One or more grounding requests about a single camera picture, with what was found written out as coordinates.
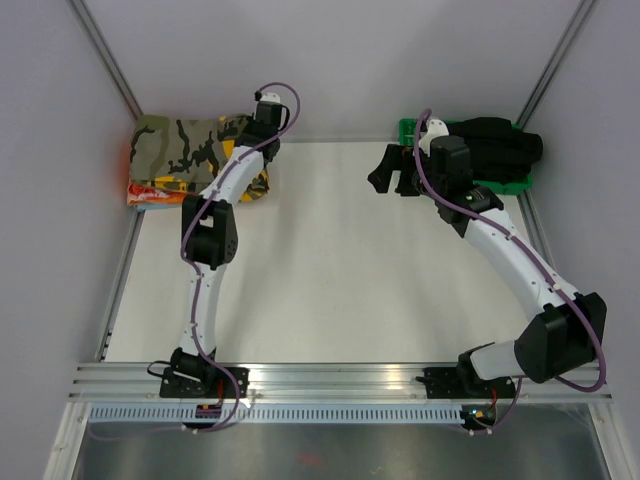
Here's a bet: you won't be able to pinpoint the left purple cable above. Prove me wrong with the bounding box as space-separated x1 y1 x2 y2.
179 82 302 434

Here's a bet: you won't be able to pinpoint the right corner aluminium post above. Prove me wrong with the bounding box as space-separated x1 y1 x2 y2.
516 0 599 128

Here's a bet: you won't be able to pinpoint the orange folded trousers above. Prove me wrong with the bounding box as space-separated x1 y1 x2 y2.
127 195 184 206

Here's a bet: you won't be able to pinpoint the corner aluminium post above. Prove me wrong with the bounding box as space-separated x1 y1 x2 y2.
66 0 143 120
516 0 599 128

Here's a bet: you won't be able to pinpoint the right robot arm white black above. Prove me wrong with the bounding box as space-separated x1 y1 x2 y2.
367 136 607 396

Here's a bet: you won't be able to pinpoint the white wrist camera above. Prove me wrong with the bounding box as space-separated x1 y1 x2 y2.
419 117 449 157
254 91 281 104

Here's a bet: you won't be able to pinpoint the left corner aluminium post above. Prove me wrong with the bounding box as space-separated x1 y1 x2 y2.
66 0 143 120

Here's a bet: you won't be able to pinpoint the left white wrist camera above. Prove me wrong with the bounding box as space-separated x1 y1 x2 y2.
254 91 281 104

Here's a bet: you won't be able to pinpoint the black trousers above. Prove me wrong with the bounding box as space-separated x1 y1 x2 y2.
446 117 544 185

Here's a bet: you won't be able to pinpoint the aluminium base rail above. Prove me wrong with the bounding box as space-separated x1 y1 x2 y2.
67 362 614 404

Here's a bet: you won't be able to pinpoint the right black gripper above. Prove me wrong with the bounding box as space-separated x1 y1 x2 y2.
368 143 446 200

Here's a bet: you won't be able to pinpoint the white slotted cable duct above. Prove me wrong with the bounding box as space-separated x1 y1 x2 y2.
89 403 464 425

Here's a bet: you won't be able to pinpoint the green plastic tray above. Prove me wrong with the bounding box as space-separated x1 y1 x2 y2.
398 117 535 196

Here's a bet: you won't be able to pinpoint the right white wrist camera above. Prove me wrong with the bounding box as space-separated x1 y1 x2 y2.
419 117 449 157

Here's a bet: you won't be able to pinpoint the camouflage yellow green trousers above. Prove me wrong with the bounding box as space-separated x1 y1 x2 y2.
128 114 250 196

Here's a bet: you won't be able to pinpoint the red white folded trousers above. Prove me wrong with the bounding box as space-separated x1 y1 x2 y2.
127 183 185 198

